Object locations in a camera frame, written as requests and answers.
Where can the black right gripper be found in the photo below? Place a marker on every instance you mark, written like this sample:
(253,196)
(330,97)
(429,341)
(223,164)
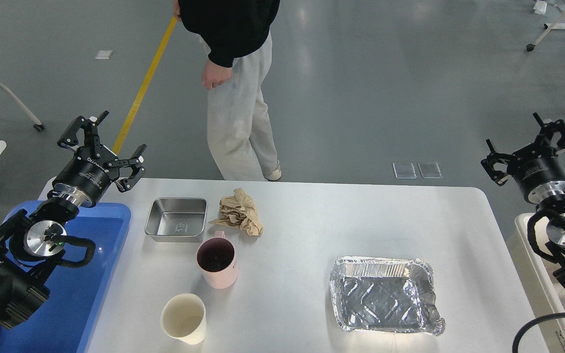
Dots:
(541,176)

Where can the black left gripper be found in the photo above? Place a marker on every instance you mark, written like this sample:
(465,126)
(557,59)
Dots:
(83,182)

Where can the stainless steel square tray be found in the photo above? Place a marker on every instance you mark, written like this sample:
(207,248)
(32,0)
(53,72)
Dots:
(177,220)

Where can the pink mug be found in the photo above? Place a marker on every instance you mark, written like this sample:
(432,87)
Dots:
(217,259)

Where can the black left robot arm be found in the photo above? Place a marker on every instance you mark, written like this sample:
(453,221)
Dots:
(33,245)

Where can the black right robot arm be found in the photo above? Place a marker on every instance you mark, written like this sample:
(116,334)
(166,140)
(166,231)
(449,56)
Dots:
(546,228)

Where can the white plastic bin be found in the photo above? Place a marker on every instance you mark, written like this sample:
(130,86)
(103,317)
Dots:
(545,294)

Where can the crumpled brown paper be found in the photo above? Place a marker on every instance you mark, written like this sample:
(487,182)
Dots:
(239,211)

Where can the person in grey trousers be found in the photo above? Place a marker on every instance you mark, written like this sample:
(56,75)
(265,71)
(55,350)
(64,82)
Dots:
(239,52)

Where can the blue plastic tray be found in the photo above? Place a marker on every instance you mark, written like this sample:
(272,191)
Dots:
(65,322)

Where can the cream paper cup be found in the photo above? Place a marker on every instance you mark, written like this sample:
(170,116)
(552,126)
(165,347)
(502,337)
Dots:
(184,318)

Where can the aluminium foil tray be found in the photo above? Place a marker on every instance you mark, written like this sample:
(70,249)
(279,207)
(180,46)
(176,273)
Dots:
(385,294)

